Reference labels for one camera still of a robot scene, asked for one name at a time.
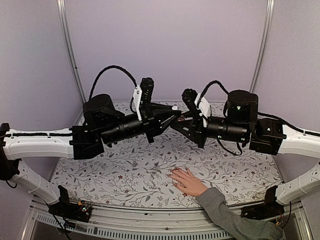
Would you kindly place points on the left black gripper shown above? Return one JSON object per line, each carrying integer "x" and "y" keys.
{"x": 152, "y": 118}

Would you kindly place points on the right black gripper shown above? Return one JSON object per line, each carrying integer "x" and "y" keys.
{"x": 194, "y": 127}

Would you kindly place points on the glitter nail polish bottle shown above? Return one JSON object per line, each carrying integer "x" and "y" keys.
{"x": 180, "y": 119}

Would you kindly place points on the white nail polish cap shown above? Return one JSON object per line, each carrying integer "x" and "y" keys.
{"x": 174, "y": 108}

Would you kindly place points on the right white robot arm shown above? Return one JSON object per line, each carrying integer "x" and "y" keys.
{"x": 299, "y": 142}

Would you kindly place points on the grey sleeved forearm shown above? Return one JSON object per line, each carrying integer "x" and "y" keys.
{"x": 214, "y": 203}

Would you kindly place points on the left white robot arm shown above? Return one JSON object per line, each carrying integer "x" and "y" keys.
{"x": 16, "y": 145}

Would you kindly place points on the person's bare hand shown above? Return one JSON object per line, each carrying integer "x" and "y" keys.
{"x": 186, "y": 182}

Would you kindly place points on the floral patterned table mat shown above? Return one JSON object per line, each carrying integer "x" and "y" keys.
{"x": 134, "y": 172}

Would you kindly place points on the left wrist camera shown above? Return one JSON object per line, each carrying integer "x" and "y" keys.
{"x": 142, "y": 95}

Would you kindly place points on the slotted metal front rail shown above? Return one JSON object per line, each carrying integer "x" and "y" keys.
{"x": 111, "y": 222}

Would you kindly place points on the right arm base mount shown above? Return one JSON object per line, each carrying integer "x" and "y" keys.
{"x": 267, "y": 209}

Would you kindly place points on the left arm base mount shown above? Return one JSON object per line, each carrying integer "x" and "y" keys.
{"x": 80, "y": 211}

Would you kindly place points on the right aluminium frame post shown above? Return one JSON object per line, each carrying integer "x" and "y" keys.
{"x": 267, "y": 25}

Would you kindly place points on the aluminium frame post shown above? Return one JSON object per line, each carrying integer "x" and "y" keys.
{"x": 62, "y": 13}
{"x": 267, "y": 25}

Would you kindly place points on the left aluminium frame post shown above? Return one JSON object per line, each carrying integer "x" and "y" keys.
{"x": 62, "y": 13}

